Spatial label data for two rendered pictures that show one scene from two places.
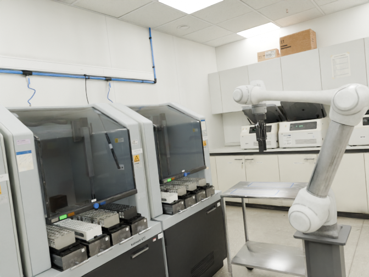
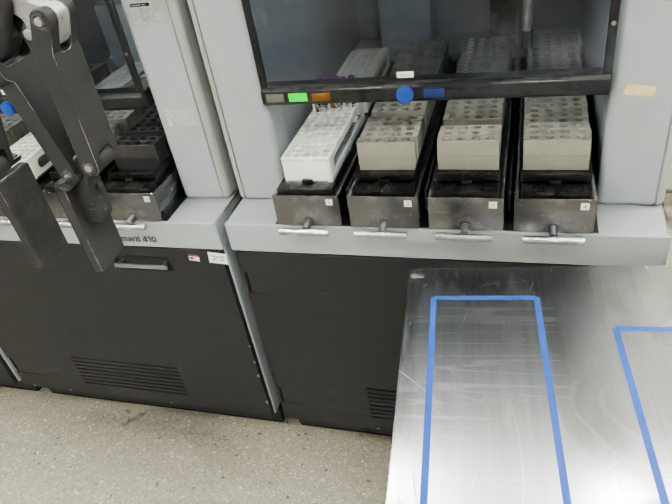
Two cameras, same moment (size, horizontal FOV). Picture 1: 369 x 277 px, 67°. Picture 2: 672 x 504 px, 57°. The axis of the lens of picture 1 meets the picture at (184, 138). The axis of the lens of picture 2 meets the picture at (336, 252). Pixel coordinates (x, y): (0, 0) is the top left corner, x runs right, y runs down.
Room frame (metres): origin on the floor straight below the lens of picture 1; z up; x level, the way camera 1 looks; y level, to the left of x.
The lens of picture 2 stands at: (1.83, -0.89, 1.40)
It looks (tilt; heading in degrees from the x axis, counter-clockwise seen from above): 36 degrees down; 73
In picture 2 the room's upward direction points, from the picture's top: 10 degrees counter-clockwise
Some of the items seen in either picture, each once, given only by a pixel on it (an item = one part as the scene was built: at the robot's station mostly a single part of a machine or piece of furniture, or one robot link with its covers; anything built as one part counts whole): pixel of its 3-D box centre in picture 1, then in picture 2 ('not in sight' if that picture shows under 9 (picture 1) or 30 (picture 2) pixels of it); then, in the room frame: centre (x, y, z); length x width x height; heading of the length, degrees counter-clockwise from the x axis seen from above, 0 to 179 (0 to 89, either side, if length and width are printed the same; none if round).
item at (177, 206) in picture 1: (148, 203); (345, 133); (2.29, 0.35, 0.78); 0.73 x 0.14 x 0.09; 52
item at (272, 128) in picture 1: (263, 126); not in sight; (4.34, -1.24, 1.22); 0.62 x 0.56 x 0.64; 141
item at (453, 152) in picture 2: (191, 186); (468, 153); (2.39, -0.02, 0.85); 0.12 x 0.02 x 0.06; 142
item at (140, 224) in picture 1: (108, 219); (193, 135); (1.97, 0.60, 0.78); 0.73 x 0.14 x 0.09; 52
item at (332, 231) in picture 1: (323, 224); not in sight; (1.60, -0.74, 0.73); 0.22 x 0.18 x 0.06; 142
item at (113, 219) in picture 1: (110, 220); not in sight; (1.70, 0.51, 0.85); 0.12 x 0.02 x 0.06; 143
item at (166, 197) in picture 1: (159, 197); (326, 138); (2.20, 0.25, 0.83); 0.30 x 0.10 x 0.06; 52
